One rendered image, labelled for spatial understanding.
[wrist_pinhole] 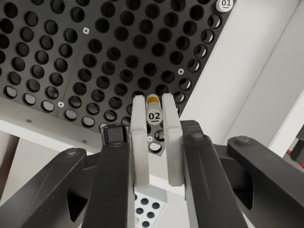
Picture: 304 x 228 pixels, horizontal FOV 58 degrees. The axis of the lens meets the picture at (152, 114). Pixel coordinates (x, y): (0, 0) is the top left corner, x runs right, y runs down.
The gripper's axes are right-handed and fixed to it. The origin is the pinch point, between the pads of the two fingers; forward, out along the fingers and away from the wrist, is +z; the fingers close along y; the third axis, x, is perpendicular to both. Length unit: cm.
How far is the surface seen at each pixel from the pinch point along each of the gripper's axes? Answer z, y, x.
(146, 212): 21.1, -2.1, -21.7
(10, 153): 28.9, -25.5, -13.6
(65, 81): 10.4, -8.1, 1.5
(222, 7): 9.3, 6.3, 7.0
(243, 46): 17.0, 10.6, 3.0
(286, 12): 17.0, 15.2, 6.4
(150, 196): 20.9, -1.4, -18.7
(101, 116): 10.5, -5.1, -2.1
